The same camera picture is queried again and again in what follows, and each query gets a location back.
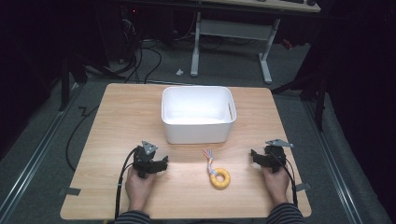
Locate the white plastic bin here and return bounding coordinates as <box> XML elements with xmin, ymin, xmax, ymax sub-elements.
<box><xmin>161</xmin><ymin>85</ymin><xmax>238</xmax><ymax>146</ymax></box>

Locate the white frame desk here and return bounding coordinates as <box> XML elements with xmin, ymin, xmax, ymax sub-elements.
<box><xmin>190</xmin><ymin>0</ymin><xmax>322</xmax><ymax>85</ymax></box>

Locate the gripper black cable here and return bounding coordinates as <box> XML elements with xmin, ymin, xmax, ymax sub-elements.
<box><xmin>270</xmin><ymin>152</ymin><xmax>299</xmax><ymax>209</ymax></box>
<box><xmin>114</xmin><ymin>147</ymin><xmax>138</xmax><ymax>220</ymax></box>

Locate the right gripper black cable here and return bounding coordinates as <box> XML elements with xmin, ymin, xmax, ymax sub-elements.
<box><xmin>270</xmin><ymin>152</ymin><xmax>299</xmax><ymax>209</ymax></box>

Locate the person's right hand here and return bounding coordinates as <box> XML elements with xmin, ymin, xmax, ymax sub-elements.
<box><xmin>261</xmin><ymin>165</ymin><xmax>290</xmax><ymax>205</ymax></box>

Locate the person's left hand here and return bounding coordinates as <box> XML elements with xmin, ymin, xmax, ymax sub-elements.
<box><xmin>124</xmin><ymin>167</ymin><xmax>157</xmax><ymax>212</ymax></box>

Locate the grey tape piece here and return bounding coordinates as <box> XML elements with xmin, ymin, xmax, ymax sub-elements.
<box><xmin>58</xmin><ymin>186</ymin><xmax>82</xmax><ymax>197</ymax></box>
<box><xmin>294</xmin><ymin>182</ymin><xmax>312</xmax><ymax>192</ymax></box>

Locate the dark computer tower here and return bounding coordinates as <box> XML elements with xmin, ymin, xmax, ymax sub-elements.
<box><xmin>117</xmin><ymin>5</ymin><xmax>143</xmax><ymax>64</ymax></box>

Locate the metal floor rail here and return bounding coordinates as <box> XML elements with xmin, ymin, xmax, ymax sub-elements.
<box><xmin>0</xmin><ymin>83</ymin><xmax>82</xmax><ymax>220</ymax></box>
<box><xmin>302</xmin><ymin>98</ymin><xmax>364</xmax><ymax>224</ymax></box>

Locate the bundle of black cables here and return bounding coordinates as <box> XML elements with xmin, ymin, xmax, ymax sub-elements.
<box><xmin>120</xmin><ymin>18</ymin><xmax>163</xmax><ymax>85</ymax></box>

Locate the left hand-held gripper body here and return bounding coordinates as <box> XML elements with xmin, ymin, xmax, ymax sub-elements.
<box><xmin>133</xmin><ymin>140</ymin><xmax>161</xmax><ymax>179</ymax></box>

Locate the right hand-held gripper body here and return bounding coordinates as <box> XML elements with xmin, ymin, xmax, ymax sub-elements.
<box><xmin>262</xmin><ymin>138</ymin><xmax>294</xmax><ymax>175</ymax></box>

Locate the yellow ring rope toy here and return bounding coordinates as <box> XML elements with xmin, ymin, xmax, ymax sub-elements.
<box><xmin>203</xmin><ymin>148</ymin><xmax>232</xmax><ymax>190</ymax></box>

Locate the black stand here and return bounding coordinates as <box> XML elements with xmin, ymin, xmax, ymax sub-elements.
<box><xmin>58</xmin><ymin>54</ymin><xmax>90</xmax><ymax>113</ymax></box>
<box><xmin>270</xmin><ymin>59</ymin><xmax>330</xmax><ymax>133</ymax></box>

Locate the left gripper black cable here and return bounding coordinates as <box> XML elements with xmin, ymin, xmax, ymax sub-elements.
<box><xmin>114</xmin><ymin>147</ymin><xmax>138</xmax><ymax>220</ymax></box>

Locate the black floor cable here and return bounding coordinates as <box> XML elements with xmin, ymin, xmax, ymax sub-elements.
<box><xmin>64</xmin><ymin>105</ymin><xmax>101</xmax><ymax>173</ymax></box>

